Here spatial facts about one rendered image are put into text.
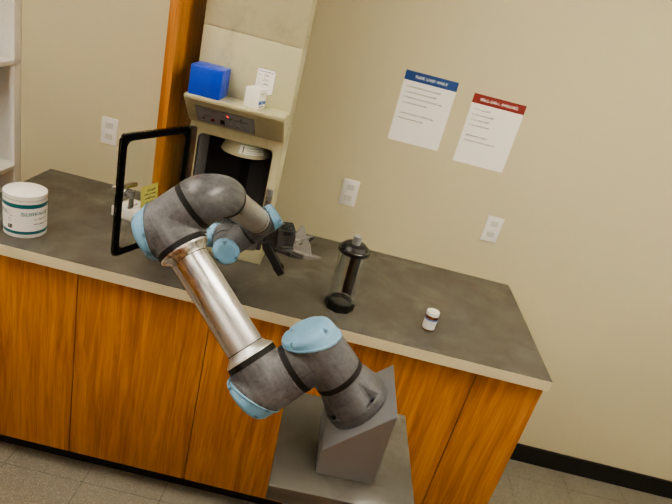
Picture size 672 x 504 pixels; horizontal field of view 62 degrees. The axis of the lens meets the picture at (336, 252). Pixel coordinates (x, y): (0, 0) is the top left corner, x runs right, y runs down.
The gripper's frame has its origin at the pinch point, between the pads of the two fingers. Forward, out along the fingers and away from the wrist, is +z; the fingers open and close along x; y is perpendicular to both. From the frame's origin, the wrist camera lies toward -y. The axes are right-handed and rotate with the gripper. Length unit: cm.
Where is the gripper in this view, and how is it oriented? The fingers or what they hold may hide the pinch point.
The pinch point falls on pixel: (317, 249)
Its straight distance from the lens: 179.9
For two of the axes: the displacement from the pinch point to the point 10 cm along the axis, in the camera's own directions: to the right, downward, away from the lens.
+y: 1.7, -8.9, -4.2
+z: 9.7, 0.7, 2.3
